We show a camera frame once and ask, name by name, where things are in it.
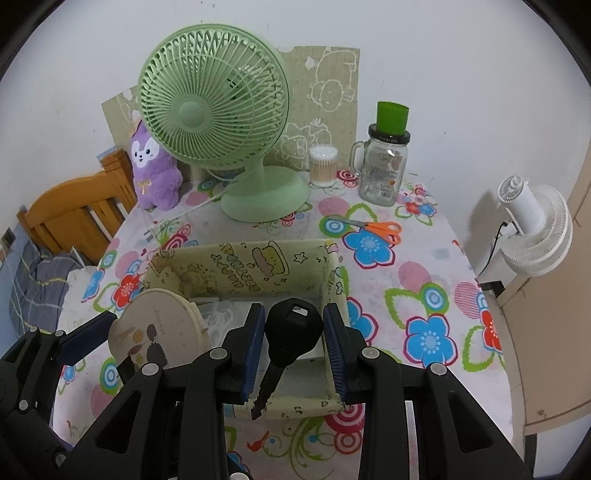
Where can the grey plaid blanket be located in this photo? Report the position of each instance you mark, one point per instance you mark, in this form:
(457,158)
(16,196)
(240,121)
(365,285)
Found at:
(37,286)

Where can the glass jar mug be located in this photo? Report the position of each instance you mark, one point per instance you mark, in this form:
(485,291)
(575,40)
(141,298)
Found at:
(383,177)

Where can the wooden chair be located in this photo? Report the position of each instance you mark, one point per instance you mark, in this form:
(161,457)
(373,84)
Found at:
(64,203)

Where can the beige cabinet door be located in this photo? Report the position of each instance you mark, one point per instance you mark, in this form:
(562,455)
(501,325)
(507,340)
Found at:
(545,346)

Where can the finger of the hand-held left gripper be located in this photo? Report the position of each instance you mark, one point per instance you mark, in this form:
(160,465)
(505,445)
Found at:
(87,334)
(41,441)

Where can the cartoon patterned board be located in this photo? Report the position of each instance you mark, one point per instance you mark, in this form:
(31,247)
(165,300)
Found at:
(332,69)

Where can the white clip fan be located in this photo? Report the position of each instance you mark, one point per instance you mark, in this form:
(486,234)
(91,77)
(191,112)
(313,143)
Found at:
(540,230)

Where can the purple plush toy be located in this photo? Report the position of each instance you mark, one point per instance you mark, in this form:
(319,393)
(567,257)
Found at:
(154,184)

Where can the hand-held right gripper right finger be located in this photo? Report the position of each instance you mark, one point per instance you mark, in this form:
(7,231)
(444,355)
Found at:
(334,355)

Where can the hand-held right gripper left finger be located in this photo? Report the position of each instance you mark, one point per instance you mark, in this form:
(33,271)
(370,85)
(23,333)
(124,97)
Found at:
(251,353)

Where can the yellow cartoon fabric storage box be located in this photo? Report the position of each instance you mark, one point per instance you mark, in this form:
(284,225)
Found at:
(240,272)

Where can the round beige cartoon lid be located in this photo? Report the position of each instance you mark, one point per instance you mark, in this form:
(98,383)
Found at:
(152,318)

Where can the clear cotton swab container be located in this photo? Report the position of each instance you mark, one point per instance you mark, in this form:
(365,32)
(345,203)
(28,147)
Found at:
(323,168)

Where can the green plastic cup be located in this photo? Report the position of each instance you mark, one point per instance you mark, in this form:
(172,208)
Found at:
(392,117)

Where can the green desk fan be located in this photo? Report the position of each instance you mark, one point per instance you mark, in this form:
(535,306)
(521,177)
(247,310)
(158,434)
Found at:
(194,115)

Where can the black key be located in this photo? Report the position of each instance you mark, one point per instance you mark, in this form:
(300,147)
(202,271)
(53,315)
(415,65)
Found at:
(293,332)

